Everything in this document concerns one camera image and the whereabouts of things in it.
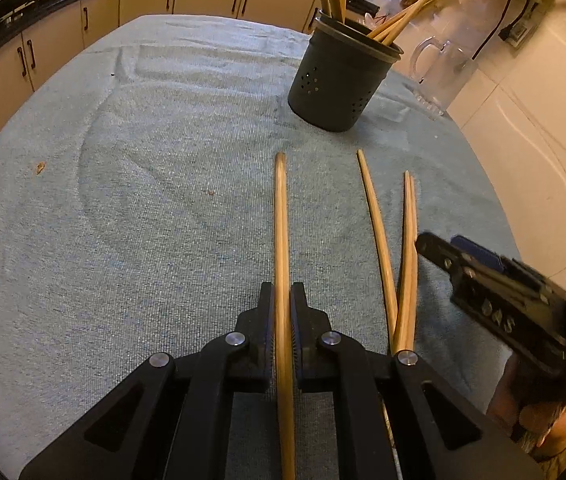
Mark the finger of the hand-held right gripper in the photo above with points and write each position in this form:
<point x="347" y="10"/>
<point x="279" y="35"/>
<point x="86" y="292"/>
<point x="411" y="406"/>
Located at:
<point x="480" y="257"/>
<point x="438" y="252"/>

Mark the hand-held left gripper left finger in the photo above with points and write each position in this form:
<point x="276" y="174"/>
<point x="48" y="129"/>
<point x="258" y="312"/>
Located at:
<point x="265" y="340"/>

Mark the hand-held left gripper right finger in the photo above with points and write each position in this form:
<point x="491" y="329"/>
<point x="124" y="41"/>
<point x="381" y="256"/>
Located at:
<point x="300" y="340"/>

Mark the black perforated utensil holder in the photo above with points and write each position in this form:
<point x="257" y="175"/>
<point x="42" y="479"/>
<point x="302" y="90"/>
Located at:
<point x="338" y="80"/>

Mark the person's right hand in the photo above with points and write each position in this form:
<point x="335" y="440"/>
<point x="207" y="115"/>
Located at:
<point x="553" y="425"/>

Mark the blue-grey tablecloth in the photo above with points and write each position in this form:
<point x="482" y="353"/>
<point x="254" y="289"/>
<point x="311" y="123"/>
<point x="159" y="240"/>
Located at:
<point x="138" y="235"/>

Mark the clear glass pitcher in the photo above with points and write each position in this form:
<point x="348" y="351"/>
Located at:
<point x="445" y="60"/>

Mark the orange food crumb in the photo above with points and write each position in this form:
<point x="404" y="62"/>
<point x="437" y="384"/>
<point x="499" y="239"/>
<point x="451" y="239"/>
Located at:
<point x="40" y="166"/>

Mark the beige kitchen cabinets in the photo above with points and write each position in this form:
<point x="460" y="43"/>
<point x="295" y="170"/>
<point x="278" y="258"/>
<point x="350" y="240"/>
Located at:
<point x="63" y="35"/>

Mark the black kitchen countertop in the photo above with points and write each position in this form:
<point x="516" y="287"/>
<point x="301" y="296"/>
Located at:
<point x="13" y="30"/>

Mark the gas stove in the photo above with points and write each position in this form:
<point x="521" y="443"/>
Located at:
<point x="8" y="20"/>

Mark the wall power outlet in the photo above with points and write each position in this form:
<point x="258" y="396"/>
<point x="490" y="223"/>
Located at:
<point x="520" y="35"/>

